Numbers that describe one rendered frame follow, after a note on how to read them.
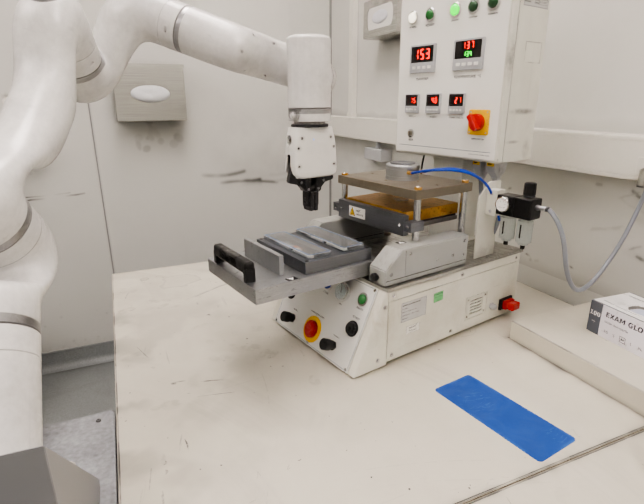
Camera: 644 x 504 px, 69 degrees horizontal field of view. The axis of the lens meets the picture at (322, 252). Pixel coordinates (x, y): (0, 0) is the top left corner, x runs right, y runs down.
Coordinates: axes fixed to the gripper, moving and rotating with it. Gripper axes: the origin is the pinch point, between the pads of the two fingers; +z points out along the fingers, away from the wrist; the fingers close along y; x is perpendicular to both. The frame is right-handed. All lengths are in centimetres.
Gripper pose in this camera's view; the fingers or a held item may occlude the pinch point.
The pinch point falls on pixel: (310, 200)
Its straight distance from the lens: 98.7
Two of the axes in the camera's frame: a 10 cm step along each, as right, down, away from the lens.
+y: 8.3, -1.8, 5.3
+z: 0.1, 9.5, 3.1
